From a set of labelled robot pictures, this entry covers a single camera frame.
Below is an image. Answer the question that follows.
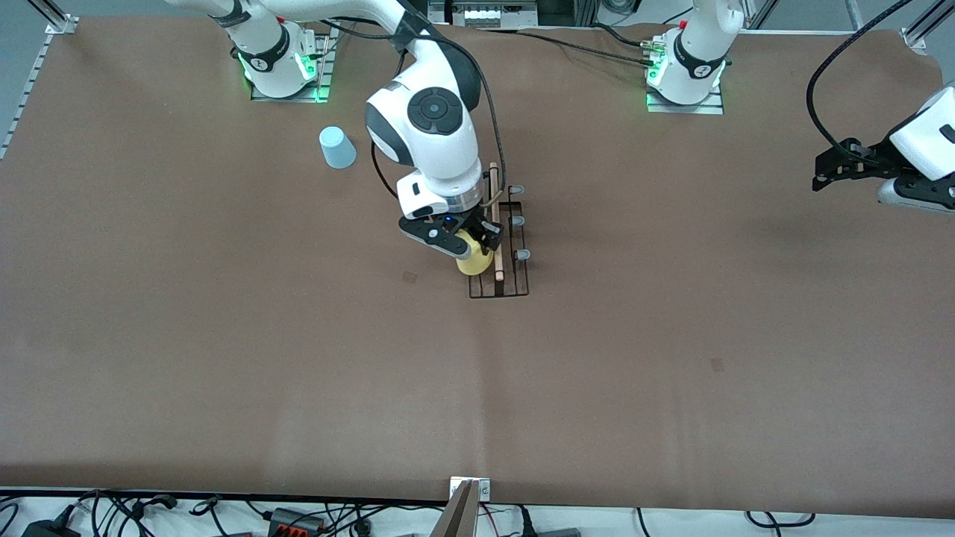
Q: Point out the black wire cup holder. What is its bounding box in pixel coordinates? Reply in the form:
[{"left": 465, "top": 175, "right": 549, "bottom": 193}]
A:
[{"left": 468, "top": 161, "right": 532, "bottom": 301}]

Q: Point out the yellow plastic cup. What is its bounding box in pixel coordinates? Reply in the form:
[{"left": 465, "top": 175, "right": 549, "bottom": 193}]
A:
[{"left": 455, "top": 230, "right": 495, "bottom": 277}]

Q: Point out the light blue plastic cup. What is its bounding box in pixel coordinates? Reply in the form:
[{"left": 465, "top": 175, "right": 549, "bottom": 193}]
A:
[{"left": 319, "top": 126, "right": 357, "bottom": 170}]

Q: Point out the grey control box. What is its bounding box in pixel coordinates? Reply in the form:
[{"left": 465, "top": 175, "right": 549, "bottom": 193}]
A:
[{"left": 429, "top": 0, "right": 539, "bottom": 29}]

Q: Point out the black orange connector block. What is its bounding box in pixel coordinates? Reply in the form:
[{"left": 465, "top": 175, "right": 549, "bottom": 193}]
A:
[{"left": 267, "top": 507, "right": 326, "bottom": 535}]

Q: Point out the black power adapter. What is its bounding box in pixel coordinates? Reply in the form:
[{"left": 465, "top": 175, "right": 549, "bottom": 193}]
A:
[{"left": 21, "top": 515, "right": 81, "bottom": 537}]

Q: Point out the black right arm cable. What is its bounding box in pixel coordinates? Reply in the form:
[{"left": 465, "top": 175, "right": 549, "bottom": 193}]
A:
[{"left": 325, "top": 13, "right": 510, "bottom": 211}]

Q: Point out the aluminium corner profile bracket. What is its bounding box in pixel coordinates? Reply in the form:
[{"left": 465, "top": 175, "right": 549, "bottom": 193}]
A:
[
  {"left": 28, "top": 0, "right": 79, "bottom": 37},
  {"left": 901, "top": 0, "right": 955, "bottom": 53}
]

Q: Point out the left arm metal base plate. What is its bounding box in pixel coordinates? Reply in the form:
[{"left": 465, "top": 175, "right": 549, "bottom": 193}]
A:
[{"left": 646, "top": 88, "right": 725, "bottom": 116}]

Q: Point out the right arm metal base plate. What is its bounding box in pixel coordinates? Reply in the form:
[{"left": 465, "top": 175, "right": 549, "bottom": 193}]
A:
[{"left": 250, "top": 21, "right": 334, "bottom": 104}]

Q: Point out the long black table cable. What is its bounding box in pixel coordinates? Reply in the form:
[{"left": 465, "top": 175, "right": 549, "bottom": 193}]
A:
[{"left": 475, "top": 27, "right": 657, "bottom": 68}]

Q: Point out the short black table cable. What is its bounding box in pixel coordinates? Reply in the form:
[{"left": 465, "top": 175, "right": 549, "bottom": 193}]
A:
[{"left": 592, "top": 24, "right": 650, "bottom": 48}]

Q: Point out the aluminium camera mount profile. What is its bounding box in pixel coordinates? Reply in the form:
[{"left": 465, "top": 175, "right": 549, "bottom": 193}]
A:
[{"left": 429, "top": 477, "right": 493, "bottom": 537}]

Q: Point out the black looped floor cable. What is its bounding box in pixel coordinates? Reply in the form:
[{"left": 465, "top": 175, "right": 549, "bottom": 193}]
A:
[{"left": 746, "top": 510, "right": 815, "bottom": 529}]

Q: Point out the aluminium table edge rail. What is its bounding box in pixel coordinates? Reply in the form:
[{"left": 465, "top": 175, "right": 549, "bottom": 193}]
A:
[{"left": 0, "top": 34, "right": 54, "bottom": 161}]

